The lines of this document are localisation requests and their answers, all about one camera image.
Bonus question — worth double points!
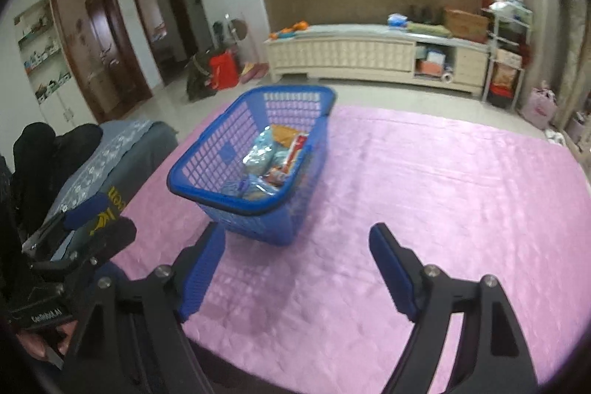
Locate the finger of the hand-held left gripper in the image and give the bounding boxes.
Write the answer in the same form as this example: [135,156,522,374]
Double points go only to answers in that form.
[64,186,126,238]
[31,217,138,280]

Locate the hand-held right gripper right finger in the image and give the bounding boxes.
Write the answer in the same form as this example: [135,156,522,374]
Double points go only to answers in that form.
[369,222,539,394]

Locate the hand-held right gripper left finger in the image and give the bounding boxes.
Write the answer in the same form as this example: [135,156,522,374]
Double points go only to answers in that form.
[60,222,227,394]

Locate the blue plastic basket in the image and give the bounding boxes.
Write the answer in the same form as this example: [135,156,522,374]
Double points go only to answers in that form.
[167,85,338,246]

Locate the orange and blue snack packet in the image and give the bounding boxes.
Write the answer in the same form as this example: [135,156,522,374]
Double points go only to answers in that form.
[271,125,301,145]

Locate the person's left hand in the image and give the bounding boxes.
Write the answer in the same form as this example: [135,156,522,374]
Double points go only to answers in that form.
[18,322,79,360]

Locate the pink quilted tablecloth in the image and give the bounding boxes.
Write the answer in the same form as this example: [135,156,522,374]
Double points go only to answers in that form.
[106,105,591,394]

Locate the grey floral chair cover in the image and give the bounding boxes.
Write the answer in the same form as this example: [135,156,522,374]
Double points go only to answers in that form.
[45,119,179,229]

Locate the black cloth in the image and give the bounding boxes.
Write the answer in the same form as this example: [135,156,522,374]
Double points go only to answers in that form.
[13,121,103,233]

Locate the dark wooden door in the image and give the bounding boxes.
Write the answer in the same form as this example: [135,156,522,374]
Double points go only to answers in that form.
[49,0,153,123]

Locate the black bag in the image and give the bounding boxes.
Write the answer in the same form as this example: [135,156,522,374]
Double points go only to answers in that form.
[187,50,216,100]

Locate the cream tv cabinet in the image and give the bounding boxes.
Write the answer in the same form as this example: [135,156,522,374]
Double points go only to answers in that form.
[264,24,490,100]

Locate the pink shopping bag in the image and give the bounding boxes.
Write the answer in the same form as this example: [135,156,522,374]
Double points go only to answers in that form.
[521,82,558,130]

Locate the green folded towel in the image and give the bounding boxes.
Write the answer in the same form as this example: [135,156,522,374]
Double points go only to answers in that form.
[406,22,451,39]

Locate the white metal rack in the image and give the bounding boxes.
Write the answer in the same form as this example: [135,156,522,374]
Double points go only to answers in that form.
[479,1,533,105]

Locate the brown cardboard box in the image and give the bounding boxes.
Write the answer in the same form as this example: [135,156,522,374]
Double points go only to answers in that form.
[445,8,489,43]

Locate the patterned beige curtain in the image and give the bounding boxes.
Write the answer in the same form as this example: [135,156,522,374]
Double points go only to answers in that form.
[554,0,591,137]

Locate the tall standing air conditioner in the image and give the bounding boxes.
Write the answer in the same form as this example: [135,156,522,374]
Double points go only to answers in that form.
[509,0,556,99]

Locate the white wall shelf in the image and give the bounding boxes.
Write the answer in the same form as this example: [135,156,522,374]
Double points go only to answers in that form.
[13,0,75,105]

